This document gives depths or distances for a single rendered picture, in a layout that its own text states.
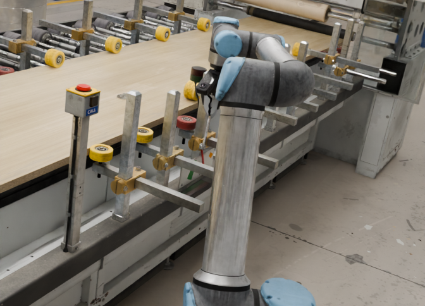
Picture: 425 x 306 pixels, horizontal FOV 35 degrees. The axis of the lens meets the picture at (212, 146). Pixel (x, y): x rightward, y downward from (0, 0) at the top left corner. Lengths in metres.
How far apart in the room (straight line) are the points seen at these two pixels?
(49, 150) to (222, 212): 0.81
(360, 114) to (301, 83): 3.24
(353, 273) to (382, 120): 1.45
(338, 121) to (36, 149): 3.10
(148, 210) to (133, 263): 0.70
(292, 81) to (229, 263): 0.49
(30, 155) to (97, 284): 0.76
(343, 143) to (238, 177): 3.40
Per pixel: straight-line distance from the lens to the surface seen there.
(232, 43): 2.25
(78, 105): 1.91
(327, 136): 5.08
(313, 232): 3.99
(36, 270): 2.04
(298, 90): 1.73
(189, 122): 2.68
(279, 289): 1.78
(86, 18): 3.66
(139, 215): 2.37
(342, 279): 3.61
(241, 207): 1.70
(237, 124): 1.68
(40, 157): 2.25
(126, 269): 3.05
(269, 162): 2.57
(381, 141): 4.84
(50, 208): 2.35
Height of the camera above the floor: 1.83
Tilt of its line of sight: 22 degrees down
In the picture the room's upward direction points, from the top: 9 degrees clockwise
